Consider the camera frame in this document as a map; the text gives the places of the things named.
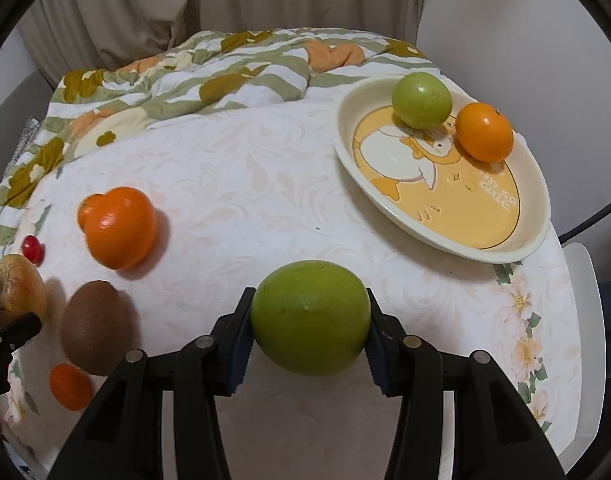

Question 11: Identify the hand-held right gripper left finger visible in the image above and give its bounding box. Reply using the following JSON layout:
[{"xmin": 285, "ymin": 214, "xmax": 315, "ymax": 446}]
[{"xmin": 44, "ymin": 287, "xmax": 259, "ymax": 480}]

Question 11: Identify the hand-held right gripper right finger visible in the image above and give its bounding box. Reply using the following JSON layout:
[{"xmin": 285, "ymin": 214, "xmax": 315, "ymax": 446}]
[{"xmin": 365, "ymin": 287, "xmax": 569, "ymax": 480}]

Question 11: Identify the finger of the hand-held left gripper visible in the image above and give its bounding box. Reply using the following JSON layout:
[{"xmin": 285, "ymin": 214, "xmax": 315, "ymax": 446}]
[{"xmin": 0, "ymin": 312, "xmax": 42, "ymax": 357}]

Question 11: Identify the yellow-red apple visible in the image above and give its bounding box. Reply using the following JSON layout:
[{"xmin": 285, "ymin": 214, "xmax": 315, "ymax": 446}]
[{"xmin": 0, "ymin": 254, "xmax": 48, "ymax": 329}]

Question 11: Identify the brown kiwi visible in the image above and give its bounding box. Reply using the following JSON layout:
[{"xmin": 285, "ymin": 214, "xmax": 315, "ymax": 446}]
[{"xmin": 60, "ymin": 281, "xmax": 132, "ymax": 377}]

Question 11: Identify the small orange tangerine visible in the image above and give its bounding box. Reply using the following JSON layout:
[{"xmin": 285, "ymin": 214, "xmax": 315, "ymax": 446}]
[{"xmin": 49, "ymin": 364, "xmax": 94, "ymax": 411}]

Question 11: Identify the green apple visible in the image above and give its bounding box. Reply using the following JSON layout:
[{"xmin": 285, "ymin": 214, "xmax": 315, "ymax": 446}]
[
  {"xmin": 250, "ymin": 260, "xmax": 372, "ymax": 377},
  {"xmin": 391, "ymin": 72, "xmax": 453, "ymax": 129}
]

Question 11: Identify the red cherry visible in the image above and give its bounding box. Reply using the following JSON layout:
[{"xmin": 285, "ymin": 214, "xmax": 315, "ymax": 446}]
[{"xmin": 22, "ymin": 235, "xmax": 45, "ymax": 264}]

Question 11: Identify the orange persimmon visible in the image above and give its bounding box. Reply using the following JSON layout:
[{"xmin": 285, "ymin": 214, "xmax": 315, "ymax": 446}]
[{"xmin": 78, "ymin": 186, "xmax": 157, "ymax": 271}]

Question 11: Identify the cream plate with duck print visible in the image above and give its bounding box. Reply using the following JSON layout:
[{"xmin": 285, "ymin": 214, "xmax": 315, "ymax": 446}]
[{"xmin": 331, "ymin": 76, "xmax": 552, "ymax": 264}]

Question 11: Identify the white floral tablecloth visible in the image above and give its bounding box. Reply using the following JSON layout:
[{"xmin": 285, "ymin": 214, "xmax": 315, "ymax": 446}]
[{"xmin": 3, "ymin": 95, "xmax": 582, "ymax": 480}]

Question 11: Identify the smooth orange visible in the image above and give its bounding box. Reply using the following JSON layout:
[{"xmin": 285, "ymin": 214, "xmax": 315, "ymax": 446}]
[{"xmin": 455, "ymin": 102, "xmax": 515, "ymax": 163}]

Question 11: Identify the green striped floral blanket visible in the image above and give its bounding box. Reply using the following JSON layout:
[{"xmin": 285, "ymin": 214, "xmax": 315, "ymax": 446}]
[{"xmin": 0, "ymin": 27, "xmax": 431, "ymax": 261}]

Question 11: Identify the black cable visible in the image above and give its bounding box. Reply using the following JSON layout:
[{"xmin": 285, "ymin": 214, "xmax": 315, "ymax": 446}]
[{"xmin": 558, "ymin": 196, "xmax": 611, "ymax": 243}]

